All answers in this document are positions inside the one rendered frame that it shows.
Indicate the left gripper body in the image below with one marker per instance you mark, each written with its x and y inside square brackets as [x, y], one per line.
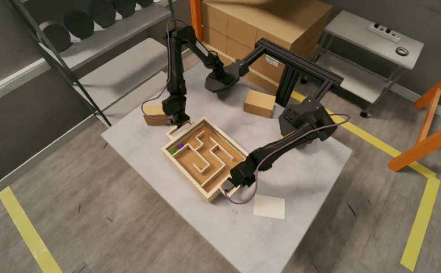
[248, 180]

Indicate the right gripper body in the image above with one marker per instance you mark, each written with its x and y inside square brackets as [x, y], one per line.
[181, 116]

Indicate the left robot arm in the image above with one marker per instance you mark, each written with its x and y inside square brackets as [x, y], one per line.
[304, 133]

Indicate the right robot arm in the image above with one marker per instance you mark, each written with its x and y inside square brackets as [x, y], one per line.
[176, 86]

